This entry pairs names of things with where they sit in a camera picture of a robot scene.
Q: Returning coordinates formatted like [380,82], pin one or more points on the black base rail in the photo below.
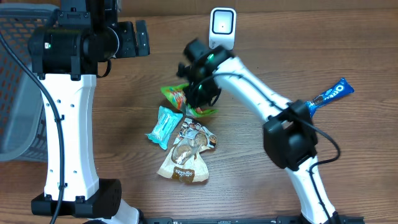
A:
[278,220]

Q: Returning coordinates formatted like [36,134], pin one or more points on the green Haribo candy bag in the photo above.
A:
[176,96]

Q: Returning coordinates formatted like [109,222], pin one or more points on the blue Oreo pack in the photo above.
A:
[340,89]

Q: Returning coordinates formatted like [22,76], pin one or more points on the grey plastic basket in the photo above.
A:
[23,127]

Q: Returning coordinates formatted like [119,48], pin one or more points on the beige cookie bag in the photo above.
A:
[184,162]

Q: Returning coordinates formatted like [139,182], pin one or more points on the white barcode scanner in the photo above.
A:
[222,28]

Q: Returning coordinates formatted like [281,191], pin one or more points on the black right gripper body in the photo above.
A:
[200,91]

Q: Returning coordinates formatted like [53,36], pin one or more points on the light teal snack bar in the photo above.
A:
[166,123]

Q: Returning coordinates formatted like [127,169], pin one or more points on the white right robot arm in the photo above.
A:
[289,135]

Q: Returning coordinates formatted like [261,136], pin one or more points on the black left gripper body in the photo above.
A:
[127,40]

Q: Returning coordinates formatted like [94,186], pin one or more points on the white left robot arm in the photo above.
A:
[65,54]

